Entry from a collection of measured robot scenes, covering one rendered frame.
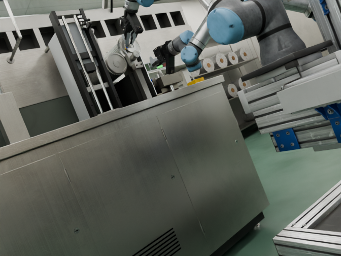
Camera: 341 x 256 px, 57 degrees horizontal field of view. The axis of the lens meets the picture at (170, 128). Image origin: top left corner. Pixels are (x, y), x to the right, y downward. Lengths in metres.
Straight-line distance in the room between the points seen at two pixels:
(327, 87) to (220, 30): 0.37
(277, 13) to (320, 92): 0.34
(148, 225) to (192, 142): 0.46
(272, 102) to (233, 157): 0.69
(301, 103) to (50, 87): 1.45
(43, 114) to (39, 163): 0.70
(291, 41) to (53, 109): 1.35
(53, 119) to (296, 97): 1.39
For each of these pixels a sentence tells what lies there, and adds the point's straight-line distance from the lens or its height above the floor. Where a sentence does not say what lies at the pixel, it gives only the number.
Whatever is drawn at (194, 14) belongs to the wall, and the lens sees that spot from 6.50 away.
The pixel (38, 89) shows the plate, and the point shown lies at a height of 1.21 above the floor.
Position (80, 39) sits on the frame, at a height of 1.30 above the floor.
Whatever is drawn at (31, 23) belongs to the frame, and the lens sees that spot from 2.11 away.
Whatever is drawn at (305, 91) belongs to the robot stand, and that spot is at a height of 0.71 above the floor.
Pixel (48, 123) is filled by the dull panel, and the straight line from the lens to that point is 1.91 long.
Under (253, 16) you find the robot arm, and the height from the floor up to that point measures 0.97.
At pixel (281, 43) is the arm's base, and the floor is 0.86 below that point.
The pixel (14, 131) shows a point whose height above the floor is 0.99.
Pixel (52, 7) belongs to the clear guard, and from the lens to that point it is 2.20.
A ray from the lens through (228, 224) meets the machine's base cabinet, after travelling 1.70.
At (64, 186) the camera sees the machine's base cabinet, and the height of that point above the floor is 0.69.
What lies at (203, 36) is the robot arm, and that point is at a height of 1.06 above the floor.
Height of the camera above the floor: 0.77
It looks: 1 degrees down
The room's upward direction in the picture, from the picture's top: 22 degrees counter-clockwise
